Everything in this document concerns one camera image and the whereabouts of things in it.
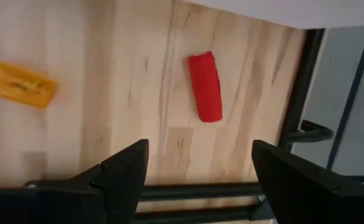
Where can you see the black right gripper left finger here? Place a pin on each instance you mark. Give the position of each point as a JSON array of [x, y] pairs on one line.
[[124, 174]]

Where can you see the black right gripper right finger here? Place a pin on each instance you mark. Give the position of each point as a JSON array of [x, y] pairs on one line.
[[300, 193]]

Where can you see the red cylindrical can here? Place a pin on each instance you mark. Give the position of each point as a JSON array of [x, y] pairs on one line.
[[206, 87]]

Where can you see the orange pill bottle white cap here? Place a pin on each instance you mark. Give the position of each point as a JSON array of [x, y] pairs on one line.
[[20, 85]]

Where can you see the black table edge frame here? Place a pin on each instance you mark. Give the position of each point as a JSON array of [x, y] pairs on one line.
[[303, 81]]

